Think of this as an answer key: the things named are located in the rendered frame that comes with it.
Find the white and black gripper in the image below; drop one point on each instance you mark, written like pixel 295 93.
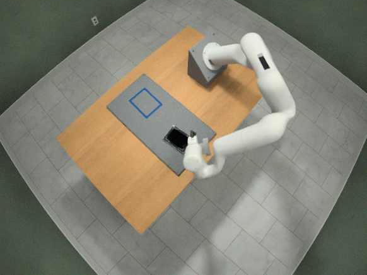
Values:
pixel 192 138

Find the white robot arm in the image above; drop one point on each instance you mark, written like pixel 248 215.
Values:
pixel 252 54

